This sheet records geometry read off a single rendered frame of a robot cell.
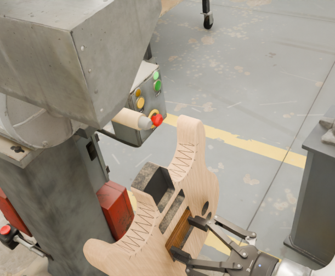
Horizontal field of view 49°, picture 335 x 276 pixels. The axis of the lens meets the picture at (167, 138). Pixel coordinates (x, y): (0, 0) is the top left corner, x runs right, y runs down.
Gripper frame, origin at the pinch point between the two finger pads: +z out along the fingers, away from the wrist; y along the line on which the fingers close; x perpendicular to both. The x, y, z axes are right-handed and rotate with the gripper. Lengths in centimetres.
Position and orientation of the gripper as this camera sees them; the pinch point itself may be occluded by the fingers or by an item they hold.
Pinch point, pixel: (182, 235)
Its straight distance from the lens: 82.7
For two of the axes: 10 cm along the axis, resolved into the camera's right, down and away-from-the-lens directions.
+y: 5.0, -7.4, 4.5
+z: -8.4, -2.9, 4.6
